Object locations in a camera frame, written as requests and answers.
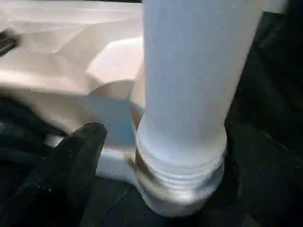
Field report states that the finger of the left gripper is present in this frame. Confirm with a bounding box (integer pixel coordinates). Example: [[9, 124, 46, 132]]
[[0, 29, 20, 55]]

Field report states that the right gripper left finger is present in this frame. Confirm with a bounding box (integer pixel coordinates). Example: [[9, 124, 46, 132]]
[[0, 122, 108, 227]]

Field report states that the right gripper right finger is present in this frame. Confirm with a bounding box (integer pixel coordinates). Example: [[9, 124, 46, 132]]
[[226, 122, 303, 227]]

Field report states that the white plastic table top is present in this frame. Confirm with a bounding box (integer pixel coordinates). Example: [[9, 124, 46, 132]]
[[0, 0, 145, 186]]

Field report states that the white plastic table leg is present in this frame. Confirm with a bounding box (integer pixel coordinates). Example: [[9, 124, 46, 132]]
[[134, 0, 267, 218]]

